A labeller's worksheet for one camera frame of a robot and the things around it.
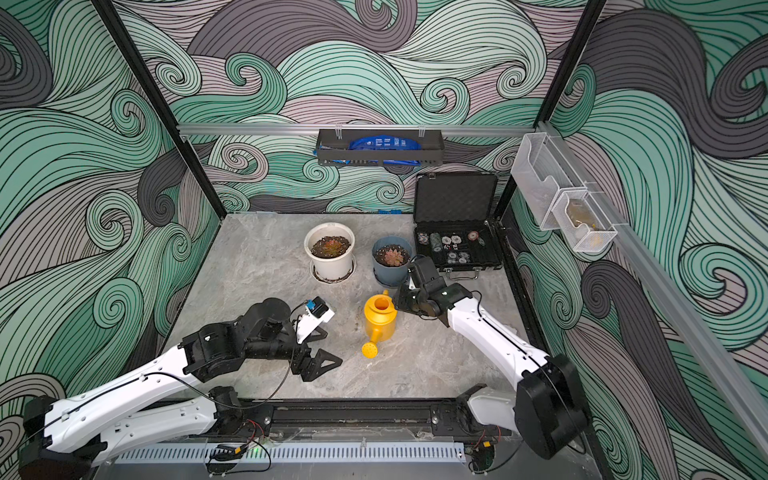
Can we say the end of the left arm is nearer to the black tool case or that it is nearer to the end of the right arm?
the end of the right arm

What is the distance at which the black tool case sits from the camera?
1.05m

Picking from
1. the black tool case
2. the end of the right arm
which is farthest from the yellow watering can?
the black tool case

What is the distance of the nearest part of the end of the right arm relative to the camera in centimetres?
58

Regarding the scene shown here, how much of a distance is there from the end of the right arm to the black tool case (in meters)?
0.35
